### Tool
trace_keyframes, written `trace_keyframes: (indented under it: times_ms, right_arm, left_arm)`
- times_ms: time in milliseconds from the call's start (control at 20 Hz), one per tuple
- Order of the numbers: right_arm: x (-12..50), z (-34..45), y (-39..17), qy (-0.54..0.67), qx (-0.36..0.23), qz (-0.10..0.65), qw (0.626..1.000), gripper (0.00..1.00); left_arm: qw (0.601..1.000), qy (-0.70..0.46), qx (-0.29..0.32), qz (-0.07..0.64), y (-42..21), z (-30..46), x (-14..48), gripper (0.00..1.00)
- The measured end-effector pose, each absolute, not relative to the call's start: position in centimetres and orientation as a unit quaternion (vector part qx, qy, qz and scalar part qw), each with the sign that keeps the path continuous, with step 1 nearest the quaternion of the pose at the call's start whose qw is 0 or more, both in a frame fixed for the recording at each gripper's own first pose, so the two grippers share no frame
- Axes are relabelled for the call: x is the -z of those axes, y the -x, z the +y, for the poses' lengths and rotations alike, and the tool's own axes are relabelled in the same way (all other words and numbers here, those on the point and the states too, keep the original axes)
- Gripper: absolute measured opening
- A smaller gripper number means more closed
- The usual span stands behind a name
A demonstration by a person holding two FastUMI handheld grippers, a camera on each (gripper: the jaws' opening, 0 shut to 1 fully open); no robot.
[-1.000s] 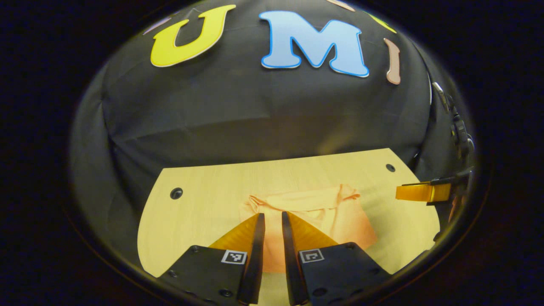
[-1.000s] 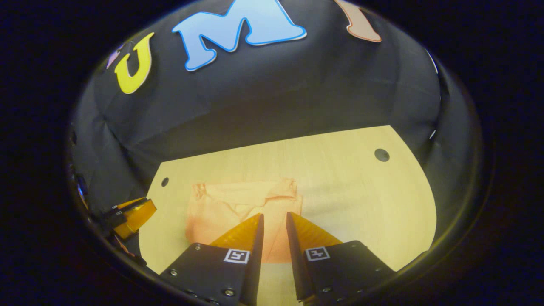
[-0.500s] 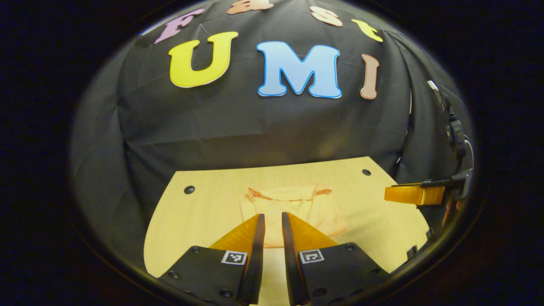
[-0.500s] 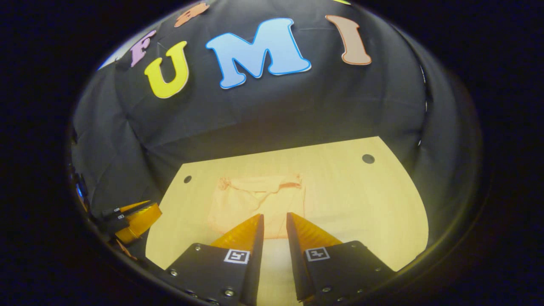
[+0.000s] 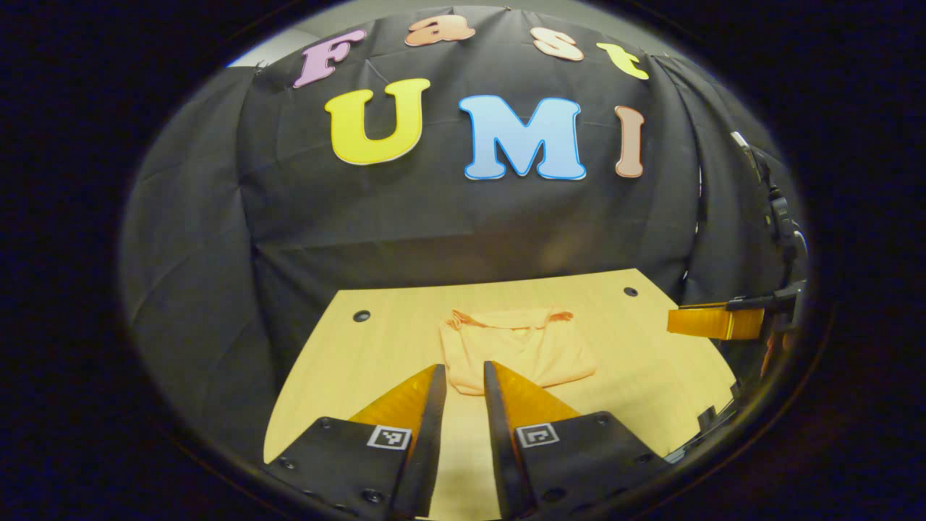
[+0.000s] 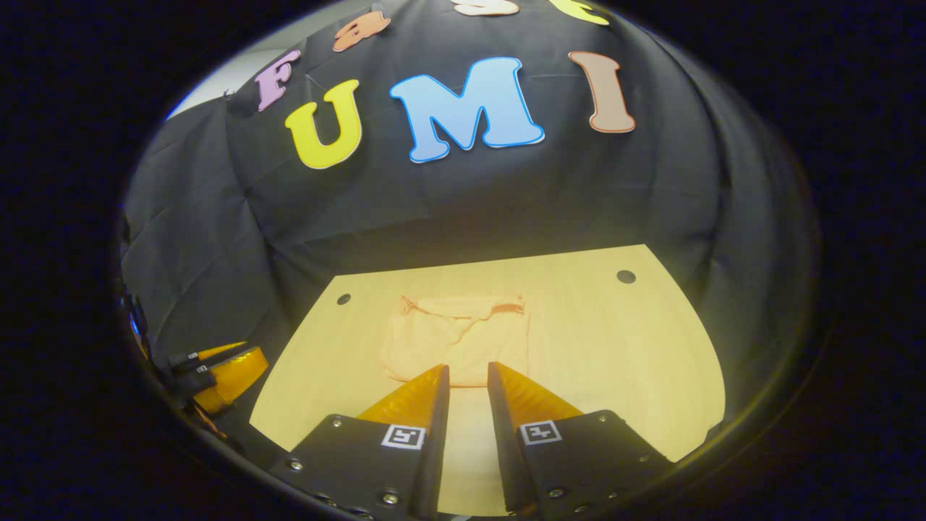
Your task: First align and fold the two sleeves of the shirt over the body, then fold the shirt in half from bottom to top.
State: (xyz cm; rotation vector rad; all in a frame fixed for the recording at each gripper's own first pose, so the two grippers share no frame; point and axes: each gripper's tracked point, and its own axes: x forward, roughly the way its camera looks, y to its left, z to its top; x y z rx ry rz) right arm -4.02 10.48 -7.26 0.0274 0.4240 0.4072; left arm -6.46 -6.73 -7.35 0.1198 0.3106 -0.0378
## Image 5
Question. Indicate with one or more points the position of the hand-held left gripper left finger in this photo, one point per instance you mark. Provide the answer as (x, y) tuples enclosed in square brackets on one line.
[(427, 434)]

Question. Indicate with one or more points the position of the black backdrop cloth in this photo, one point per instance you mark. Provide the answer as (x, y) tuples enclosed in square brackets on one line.
[(434, 231)]

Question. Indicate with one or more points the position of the orange T-shirt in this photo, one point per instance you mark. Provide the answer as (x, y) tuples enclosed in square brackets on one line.
[(521, 351)]

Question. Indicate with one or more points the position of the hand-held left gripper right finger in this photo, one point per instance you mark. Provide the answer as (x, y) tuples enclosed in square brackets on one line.
[(503, 441)]

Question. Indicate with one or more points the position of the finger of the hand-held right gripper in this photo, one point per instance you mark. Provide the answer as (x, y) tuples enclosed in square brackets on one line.
[(712, 323)]

